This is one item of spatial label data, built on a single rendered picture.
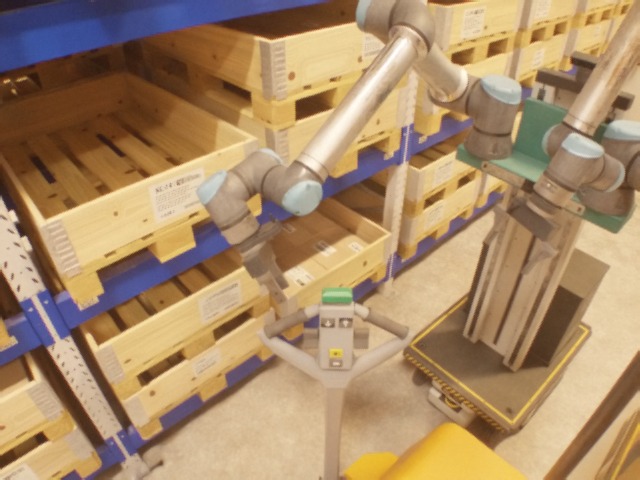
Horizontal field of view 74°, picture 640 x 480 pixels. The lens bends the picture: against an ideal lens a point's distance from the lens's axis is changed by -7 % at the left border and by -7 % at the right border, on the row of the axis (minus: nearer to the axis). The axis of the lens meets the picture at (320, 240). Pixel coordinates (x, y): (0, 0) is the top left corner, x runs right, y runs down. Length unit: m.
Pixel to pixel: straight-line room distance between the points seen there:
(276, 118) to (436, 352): 1.48
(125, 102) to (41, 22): 1.42
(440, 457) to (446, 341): 1.13
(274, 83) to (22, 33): 0.81
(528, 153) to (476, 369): 1.17
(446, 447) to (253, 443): 1.25
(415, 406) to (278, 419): 0.76
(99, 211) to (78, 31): 0.53
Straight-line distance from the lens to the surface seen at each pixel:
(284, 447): 2.54
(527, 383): 2.56
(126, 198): 1.56
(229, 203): 1.10
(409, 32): 1.22
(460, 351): 2.57
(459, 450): 1.60
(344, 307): 1.21
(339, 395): 1.42
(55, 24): 1.42
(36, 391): 1.88
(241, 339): 2.25
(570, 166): 1.18
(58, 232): 1.53
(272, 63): 1.69
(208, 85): 2.20
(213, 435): 2.62
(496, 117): 1.76
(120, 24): 1.47
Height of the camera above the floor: 2.27
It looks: 38 degrees down
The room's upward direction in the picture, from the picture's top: straight up
